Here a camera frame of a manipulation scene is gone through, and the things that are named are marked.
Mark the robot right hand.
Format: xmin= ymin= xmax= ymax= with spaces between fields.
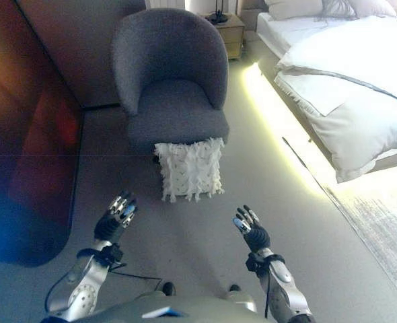
xmin=232 ymin=204 xmax=270 ymax=252

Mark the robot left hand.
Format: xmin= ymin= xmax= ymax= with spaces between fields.
xmin=94 ymin=190 xmax=139 ymax=243

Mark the white fringed cushion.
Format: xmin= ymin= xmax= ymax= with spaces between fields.
xmin=153 ymin=137 xmax=225 ymax=203

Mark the grey fringed cushion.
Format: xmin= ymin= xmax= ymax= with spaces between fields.
xmin=314 ymin=0 xmax=357 ymax=23

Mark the silver robot right leg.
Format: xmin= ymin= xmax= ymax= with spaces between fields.
xmin=218 ymin=284 xmax=257 ymax=314

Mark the silver robot torso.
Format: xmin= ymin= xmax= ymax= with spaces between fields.
xmin=60 ymin=291 xmax=277 ymax=323

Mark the grey patterned rug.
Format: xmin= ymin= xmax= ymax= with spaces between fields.
xmin=316 ymin=181 xmax=397 ymax=303

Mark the yellow under-bed light strip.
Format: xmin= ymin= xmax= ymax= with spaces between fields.
xmin=240 ymin=62 xmax=320 ymax=189

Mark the glossy dark wardrobe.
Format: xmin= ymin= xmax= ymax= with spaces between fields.
xmin=0 ymin=0 xmax=145 ymax=268

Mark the grey fabric armchair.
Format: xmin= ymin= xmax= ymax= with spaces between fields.
xmin=112 ymin=8 xmax=230 ymax=152

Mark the white duvet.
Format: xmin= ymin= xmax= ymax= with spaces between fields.
xmin=274 ymin=16 xmax=397 ymax=184

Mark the light wooden nightstand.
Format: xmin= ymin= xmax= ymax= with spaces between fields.
xmin=200 ymin=11 xmax=246 ymax=61

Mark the white bed mattress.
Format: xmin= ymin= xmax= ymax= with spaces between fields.
xmin=255 ymin=0 xmax=397 ymax=184

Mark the white curtain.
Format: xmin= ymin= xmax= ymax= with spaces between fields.
xmin=144 ymin=0 xmax=186 ymax=11

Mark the large cream pillow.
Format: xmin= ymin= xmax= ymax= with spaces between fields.
xmin=264 ymin=0 xmax=324 ymax=21

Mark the small white pillow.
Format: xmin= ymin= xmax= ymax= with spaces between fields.
xmin=346 ymin=0 xmax=397 ymax=18

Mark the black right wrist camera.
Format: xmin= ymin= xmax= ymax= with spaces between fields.
xmin=246 ymin=252 xmax=263 ymax=272

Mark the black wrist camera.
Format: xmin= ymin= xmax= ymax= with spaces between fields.
xmin=246 ymin=252 xmax=263 ymax=272
xmin=100 ymin=244 xmax=124 ymax=262

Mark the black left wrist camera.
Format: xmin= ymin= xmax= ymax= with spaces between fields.
xmin=100 ymin=244 xmax=124 ymax=262

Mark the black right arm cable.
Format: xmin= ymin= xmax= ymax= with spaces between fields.
xmin=264 ymin=255 xmax=277 ymax=319

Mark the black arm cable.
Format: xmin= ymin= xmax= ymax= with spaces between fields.
xmin=264 ymin=255 xmax=277 ymax=319
xmin=45 ymin=258 xmax=162 ymax=303

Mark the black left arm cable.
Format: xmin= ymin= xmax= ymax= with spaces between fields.
xmin=45 ymin=258 xmax=162 ymax=303

